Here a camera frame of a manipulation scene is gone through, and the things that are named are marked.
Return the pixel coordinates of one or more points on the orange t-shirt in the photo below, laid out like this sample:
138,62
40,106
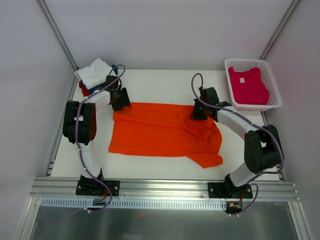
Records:
166,130

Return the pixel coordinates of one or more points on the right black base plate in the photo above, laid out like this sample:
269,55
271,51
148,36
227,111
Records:
224,191

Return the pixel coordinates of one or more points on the aluminium corner post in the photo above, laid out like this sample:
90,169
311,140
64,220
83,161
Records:
57,33
280,27

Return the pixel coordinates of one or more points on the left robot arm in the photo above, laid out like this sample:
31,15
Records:
80,128

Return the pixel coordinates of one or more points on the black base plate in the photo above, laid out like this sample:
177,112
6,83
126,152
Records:
112,188
224,191

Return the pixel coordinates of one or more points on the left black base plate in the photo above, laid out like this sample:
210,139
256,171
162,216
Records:
112,188

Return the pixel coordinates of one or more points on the blue folded t-shirt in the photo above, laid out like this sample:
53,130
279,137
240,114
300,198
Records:
109,78

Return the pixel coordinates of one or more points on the white plastic basket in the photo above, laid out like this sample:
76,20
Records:
245,64

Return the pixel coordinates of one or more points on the right aluminium corner post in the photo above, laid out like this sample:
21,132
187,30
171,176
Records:
280,27

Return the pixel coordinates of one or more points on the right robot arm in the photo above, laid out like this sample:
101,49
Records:
262,147

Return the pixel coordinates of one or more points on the left aluminium corner post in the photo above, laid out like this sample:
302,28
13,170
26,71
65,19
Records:
57,33

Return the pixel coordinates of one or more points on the pink t-shirt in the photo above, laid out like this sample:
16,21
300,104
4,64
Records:
248,88

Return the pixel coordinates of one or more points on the aluminium mounting rail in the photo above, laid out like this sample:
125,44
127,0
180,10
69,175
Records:
269,191

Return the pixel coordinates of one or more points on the white slotted cable duct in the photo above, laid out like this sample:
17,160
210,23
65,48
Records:
135,204

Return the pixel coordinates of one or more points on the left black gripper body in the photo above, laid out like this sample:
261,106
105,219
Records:
122,99

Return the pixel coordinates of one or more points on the red folded t-shirt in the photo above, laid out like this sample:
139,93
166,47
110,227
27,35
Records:
85,91

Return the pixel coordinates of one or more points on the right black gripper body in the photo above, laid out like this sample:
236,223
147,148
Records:
197,111

